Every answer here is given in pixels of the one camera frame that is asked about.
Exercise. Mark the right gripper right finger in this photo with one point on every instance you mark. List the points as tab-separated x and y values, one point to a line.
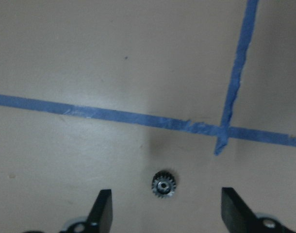
236	215

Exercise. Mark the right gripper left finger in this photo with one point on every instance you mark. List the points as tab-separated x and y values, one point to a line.
100	217

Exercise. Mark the black bearing gear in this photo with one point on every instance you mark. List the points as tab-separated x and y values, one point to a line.
163	184

